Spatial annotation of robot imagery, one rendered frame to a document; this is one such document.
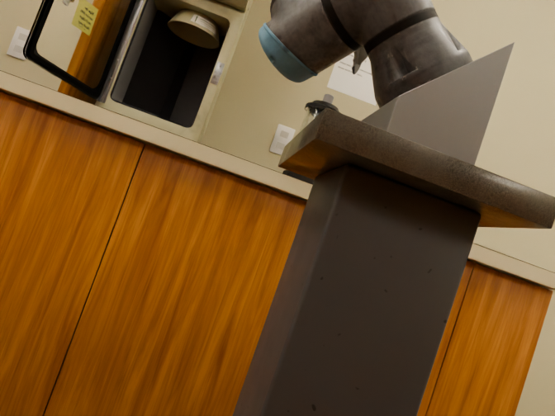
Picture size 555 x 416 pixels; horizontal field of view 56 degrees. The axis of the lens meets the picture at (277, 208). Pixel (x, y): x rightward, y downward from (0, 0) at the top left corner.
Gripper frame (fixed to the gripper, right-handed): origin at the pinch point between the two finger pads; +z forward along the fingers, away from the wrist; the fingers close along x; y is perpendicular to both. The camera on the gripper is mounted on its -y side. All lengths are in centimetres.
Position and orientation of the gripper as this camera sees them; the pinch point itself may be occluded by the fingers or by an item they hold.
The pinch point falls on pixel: (341, 64)
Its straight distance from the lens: 152.0
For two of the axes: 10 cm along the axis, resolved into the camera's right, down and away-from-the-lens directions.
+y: 3.5, 0.5, -9.4
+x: 8.8, 3.3, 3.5
